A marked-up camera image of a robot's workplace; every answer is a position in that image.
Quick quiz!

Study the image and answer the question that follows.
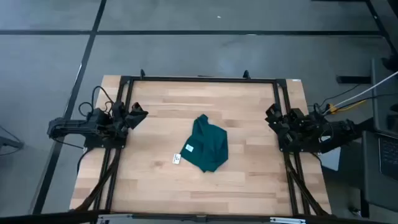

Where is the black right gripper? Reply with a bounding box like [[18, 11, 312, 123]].
[[265, 103, 308, 147]]

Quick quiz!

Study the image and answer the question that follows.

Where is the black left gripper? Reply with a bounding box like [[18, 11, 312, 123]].
[[110, 100, 149, 138]]

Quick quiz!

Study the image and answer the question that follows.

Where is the dark green microfiber towel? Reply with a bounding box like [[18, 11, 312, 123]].
[[172, 113, 229, 174]]

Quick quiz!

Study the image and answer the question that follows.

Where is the black desk foot bar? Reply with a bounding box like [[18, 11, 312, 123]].
[[335, 75, 373, 85]]

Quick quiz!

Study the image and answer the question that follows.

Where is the dark laptop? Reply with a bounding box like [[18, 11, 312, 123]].
[[377, 135, 398, 182]]

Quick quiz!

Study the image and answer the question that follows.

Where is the grey floor stand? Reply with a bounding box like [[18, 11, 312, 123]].
[[0, 124, 25, 156]]

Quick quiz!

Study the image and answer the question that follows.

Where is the black crossbeam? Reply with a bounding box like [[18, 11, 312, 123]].
[[0, 210, 398, 224]]

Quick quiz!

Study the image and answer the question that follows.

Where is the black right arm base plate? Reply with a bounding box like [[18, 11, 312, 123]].
[[280, 143, 322, 155]]

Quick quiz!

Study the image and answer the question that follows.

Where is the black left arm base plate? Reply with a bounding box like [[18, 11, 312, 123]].
[[83, 136, 128, 149]]

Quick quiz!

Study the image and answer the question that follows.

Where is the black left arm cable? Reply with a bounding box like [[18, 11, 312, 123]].
[[77, 85, 116, 118]]

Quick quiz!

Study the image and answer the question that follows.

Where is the yellow cable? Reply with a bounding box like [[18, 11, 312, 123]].
[[325, 99, 368, 115]]

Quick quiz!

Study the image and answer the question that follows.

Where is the thin black cable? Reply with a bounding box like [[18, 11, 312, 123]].
[[337, 93, 398, 110], [319, 83, 361, 108]]

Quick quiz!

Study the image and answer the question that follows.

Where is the black aluminium table frame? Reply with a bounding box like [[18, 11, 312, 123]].
[[70, 74, 332, 218]]

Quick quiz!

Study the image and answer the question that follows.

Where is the black power cable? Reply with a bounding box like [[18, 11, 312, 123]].
[[76, 147, 91, 175]]

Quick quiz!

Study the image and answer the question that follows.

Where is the white cable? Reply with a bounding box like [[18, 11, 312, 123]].
[[334, 70, 398, 108]]

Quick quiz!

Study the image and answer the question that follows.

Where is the silver metal bracket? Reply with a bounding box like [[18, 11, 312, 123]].
[[96, 213, 134, 224], [269, 217, 307, 224]]

